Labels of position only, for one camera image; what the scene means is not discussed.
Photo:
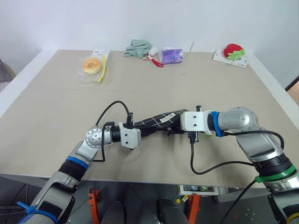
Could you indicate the purple tissue pack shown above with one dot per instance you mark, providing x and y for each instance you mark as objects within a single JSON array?
[{"x": 171, "y": 56}]

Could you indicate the beige table cover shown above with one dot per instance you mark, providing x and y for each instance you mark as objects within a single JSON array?
[{"x": 149, "y": 93}]

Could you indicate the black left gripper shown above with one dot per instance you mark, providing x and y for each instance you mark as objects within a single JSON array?
[{"x": 137, "y": 125}]

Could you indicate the brown board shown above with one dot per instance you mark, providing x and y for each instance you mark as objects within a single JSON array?
[{"x": 294, "y": 89}]

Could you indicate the orange metal stand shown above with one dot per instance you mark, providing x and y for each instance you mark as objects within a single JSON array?
[
  {"x": 194, "y": 206},
  {"x": 93, "y": 203}
]

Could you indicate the small yellow ball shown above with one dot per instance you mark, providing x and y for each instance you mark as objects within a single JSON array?
[{"x": 178, "y": 200}]

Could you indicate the green cloth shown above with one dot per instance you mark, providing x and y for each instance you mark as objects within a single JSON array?
[{"x": 137, "y": 47}]

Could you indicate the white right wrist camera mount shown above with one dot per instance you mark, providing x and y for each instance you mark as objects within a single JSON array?
[{"x": 194, "y": 122}]

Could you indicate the red strawberry plush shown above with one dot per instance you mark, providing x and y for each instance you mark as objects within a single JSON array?
[{"x": 232, "y": 50}]

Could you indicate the black grid pouch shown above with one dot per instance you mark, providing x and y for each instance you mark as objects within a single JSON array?
[{"x": 161, "y": 121}]

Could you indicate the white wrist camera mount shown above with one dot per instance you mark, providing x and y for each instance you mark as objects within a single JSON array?
[
  {"x": 129, "y": 137},
  {"x": 194, "y": 122}
]

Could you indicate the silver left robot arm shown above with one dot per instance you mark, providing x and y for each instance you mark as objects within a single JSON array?
[{"x": 93, "y": 138}]

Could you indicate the white tray with cans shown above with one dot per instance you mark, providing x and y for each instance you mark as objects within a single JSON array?
[{"x": 198, "y": 189}]

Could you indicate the grey patterned box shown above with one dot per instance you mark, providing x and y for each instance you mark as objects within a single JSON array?
[{"x": 4, "y": 74}]

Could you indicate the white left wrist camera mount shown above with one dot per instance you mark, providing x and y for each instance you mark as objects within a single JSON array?
[{"x": 129, "y": 137}]

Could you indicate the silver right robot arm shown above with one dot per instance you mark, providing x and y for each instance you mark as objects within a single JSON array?
[{"x": 236, "y": 120}]

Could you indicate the orange toy donut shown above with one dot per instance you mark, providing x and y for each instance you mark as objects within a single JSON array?
[{"x": 91, "y": 66}]

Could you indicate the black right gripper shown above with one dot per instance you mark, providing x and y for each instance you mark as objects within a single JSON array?
[{"x": 179, "y": 124}]

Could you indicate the clear bag with yellow zip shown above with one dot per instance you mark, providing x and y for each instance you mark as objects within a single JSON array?
[{"x": 102, "y": 70}]

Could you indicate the dark rounded shape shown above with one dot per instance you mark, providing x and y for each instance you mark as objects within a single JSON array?
[{"x": 171, "y": 212}]

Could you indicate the white printed booklet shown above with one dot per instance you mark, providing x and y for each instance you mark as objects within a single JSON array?
[{"x": 240, "y": 62}]

